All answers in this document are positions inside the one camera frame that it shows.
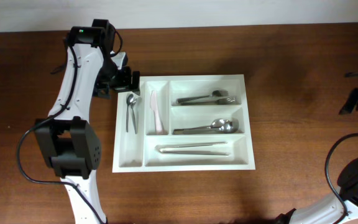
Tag small metal teaspoon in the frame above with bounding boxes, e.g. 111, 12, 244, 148
131, 98, 138, 134
126, 93, 135, 133

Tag white cutlery tray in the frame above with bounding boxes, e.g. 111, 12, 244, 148
112, 75, 255, 173

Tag large metal spoon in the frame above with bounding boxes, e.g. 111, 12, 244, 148
173, 119, 229, 134
183, 120, 239, 134

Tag metal fork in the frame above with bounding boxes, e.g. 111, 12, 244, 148
180, 96, 237, 106
176, 90, 229, 104

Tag pink plastic knife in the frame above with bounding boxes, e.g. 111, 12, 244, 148
150, 90, 165, 135

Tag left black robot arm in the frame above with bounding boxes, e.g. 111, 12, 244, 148
33, 19, 140, 223

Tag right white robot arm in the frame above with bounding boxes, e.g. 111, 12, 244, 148
273, 88, 358, 224

